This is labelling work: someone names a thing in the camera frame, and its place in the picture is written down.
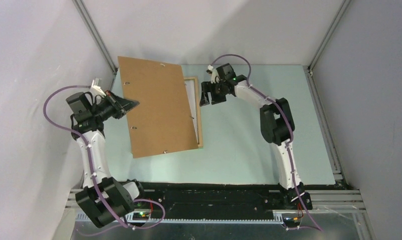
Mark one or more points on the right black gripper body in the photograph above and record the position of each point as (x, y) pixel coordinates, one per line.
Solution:
(218, 92)

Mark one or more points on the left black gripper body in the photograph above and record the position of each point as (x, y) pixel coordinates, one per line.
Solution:
(108, 107)

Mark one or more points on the wooden picture frame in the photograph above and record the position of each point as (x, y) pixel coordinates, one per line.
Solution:
(200, 130)

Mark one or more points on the seaside landscape photo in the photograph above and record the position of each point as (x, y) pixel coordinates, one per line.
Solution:
(191, 95)

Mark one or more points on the brown backing board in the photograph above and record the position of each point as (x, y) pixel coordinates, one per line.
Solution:
(162, 123)

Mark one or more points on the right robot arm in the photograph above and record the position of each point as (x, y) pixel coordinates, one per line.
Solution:
(276, 121)

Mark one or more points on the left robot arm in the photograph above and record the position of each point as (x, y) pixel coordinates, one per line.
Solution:
(102, 198)

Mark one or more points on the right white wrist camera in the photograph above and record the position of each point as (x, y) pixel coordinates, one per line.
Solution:
(214, 76)

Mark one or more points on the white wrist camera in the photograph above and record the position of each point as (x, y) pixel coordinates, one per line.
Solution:
(95, 89)
(214, 76)

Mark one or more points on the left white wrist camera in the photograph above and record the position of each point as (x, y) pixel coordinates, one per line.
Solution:
(95, 89)

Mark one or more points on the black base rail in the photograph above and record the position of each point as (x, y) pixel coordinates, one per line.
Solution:
(220, 202)

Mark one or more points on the aluminium frame rails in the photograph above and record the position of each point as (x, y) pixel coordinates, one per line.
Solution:
(336, 215)

